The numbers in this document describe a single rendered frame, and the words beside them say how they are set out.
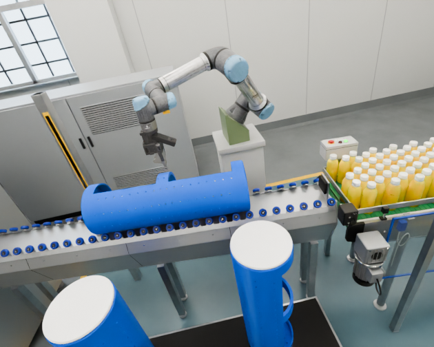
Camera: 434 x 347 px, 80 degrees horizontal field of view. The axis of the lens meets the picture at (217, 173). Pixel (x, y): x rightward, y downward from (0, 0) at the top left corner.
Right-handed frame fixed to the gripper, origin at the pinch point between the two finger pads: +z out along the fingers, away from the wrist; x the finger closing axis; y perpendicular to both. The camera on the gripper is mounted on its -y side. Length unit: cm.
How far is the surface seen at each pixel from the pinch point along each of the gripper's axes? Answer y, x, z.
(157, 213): 8.7, 14.1, 20.3
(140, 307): 59, -4, 131
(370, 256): -93, 36, 51
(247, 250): -34, 40, 27
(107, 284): 28, 47, 27
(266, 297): -39, 51, 47
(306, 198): -73, 0, 39
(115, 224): 32.3, 14.1, 23.1
